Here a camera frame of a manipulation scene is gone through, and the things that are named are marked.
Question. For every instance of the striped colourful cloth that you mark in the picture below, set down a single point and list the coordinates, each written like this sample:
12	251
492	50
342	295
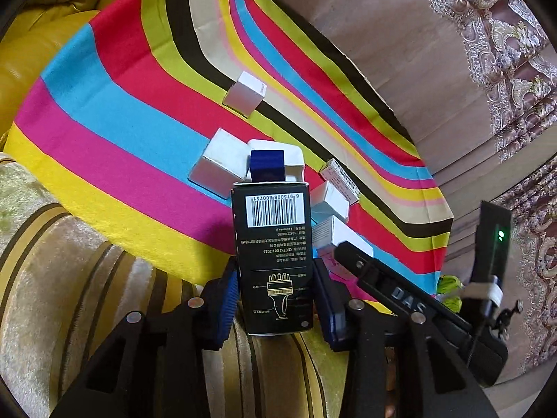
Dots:
115	123

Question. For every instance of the green mushroom print cover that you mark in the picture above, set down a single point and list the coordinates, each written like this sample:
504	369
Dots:
448	292

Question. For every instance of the dark blue small box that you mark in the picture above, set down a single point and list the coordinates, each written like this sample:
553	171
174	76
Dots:
267	166

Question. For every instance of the striped velvet cushion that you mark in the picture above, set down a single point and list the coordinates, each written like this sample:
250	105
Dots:
64	287

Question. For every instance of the white open box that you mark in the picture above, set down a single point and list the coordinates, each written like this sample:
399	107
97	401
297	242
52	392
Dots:
293	158

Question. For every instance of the white box with S logo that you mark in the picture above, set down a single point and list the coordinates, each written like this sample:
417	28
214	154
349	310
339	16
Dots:
327	235

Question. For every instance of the white box behind logo box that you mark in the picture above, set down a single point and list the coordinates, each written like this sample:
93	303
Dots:
327	200

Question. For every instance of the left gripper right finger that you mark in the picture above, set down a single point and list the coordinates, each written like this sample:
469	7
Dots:
399	361

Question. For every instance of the black shaver box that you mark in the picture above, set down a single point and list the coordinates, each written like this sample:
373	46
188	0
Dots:
273	238

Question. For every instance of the small white pink medicine box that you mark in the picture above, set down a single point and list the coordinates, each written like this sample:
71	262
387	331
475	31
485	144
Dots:
333	172

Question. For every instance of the beige curtain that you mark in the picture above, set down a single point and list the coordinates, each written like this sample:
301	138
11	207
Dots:
474	83

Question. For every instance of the small white cube box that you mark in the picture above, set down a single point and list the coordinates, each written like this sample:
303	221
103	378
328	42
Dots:
245	94

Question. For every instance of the black tracker with green light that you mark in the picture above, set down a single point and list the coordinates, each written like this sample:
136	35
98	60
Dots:
484	291

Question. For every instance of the white grey box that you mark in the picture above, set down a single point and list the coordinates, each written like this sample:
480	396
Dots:
223	163

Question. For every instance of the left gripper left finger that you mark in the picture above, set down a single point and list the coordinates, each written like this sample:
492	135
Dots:
151	365

